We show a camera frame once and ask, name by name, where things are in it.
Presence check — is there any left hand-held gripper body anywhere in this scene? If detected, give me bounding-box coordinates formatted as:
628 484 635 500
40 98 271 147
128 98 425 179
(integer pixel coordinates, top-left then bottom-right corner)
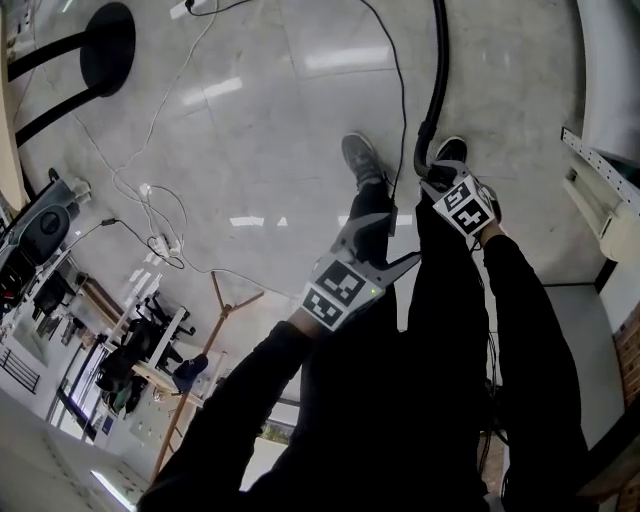
300 227 389 333

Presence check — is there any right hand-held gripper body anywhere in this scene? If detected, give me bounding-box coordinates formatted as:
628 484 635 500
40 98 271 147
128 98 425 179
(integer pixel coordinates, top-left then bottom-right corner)
419 160 502 237

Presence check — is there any black vacuum hose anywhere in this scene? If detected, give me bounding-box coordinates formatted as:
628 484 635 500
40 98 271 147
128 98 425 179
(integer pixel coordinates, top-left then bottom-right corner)
412 0 451 179

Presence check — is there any person's left forearm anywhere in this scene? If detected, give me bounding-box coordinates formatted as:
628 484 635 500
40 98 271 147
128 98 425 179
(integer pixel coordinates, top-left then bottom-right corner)
144 307 331 501

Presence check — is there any person's right forearm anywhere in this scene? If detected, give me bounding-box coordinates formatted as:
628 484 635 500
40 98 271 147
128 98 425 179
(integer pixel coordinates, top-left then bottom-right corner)
479 219 591 501

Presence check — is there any person's black clothed body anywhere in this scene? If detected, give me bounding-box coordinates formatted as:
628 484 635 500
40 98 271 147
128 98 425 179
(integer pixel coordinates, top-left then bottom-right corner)
239 179 501 512

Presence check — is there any brown wooden pole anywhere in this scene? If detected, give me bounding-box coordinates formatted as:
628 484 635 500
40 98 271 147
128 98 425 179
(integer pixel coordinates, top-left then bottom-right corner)
149 271 266 484

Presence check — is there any white shelf unit with toys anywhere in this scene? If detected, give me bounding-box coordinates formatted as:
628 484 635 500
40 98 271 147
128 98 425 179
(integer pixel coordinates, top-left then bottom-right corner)
559 0 640 261

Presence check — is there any white power strip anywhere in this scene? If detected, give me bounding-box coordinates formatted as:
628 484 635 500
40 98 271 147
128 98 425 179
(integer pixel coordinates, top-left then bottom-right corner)
169 0 207 20
149 234 182 257

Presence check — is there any round beige table black base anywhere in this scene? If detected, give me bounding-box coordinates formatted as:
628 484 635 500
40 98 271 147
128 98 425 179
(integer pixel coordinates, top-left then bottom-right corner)
0 2 137 211

